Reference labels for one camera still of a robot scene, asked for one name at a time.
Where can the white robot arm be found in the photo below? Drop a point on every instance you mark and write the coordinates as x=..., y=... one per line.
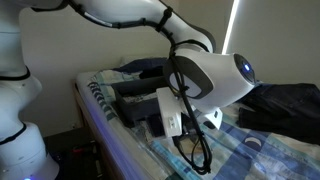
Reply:
x=199, y=81

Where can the dark grey plastic box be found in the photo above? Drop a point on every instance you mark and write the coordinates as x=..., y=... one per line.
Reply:
x=137, y=99

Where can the blue checked bed sheet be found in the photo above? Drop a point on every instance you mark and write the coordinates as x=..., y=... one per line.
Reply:
x=238, y=154

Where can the dark jacket near pillow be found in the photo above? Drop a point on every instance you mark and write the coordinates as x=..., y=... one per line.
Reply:
x=146, y=67

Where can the dark blue jeans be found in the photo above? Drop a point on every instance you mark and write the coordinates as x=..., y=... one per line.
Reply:
x=292, y=110

